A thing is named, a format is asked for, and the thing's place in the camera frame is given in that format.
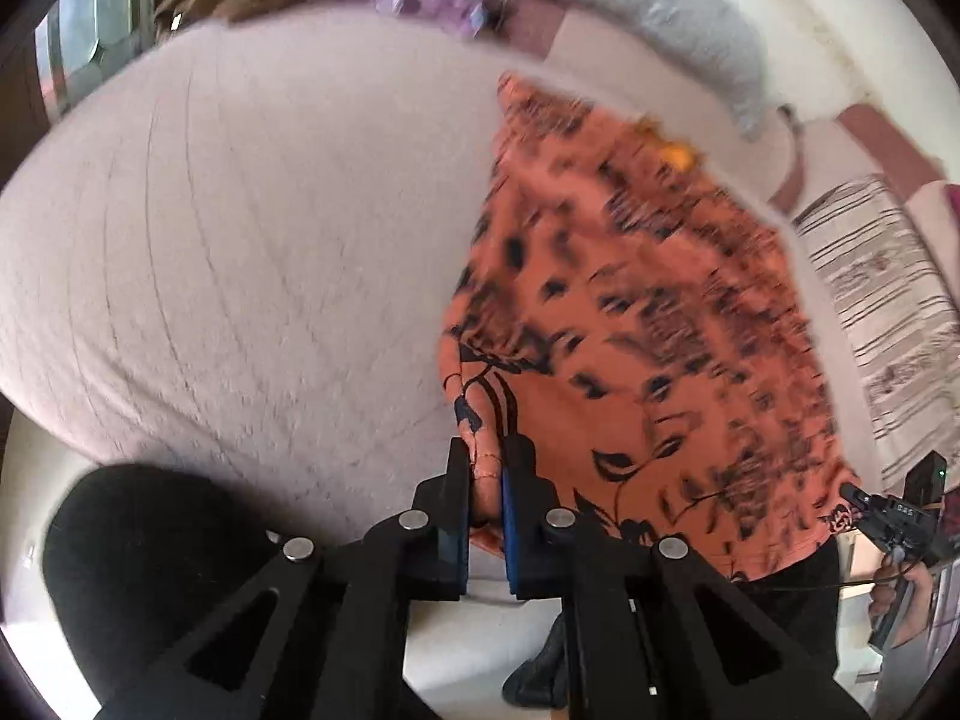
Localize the grey fluffy blanket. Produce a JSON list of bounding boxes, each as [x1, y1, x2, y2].
[[431, 0, 773, 140]]

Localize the pink quilted bed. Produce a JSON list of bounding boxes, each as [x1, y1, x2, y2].
[[0, 11, 886, 586]]

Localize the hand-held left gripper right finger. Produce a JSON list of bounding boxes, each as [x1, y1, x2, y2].
[[501, 435, 872, 720]]

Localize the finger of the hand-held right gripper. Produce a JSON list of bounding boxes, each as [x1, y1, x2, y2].
[[838, 483, 877, 533]]

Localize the person's black pants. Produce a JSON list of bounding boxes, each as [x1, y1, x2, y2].
[[739, 538, 842, 695]]

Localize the dark cloth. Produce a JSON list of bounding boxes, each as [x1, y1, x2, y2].
[[41, 463, 316, 720]]

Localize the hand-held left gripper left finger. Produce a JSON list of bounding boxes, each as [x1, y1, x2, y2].
[[97, 438, 473, 720]]

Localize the person's right hand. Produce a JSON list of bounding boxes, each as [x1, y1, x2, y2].
[[868, 559, 935, 647]]

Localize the orange floral garment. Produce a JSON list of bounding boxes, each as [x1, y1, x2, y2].
[[438, 72, 860, 584]]

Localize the black shoe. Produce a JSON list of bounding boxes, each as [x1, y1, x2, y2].
[[501, 615, 572, 709]]

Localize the striped cloth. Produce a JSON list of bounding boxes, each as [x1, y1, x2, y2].
[[791, 175, 960, 497]]

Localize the maroon pillow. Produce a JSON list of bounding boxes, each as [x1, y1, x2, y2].
[[499, 0, 578, 65]]

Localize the window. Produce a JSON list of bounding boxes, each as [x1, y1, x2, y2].
[[36, 0, 162, 125]]

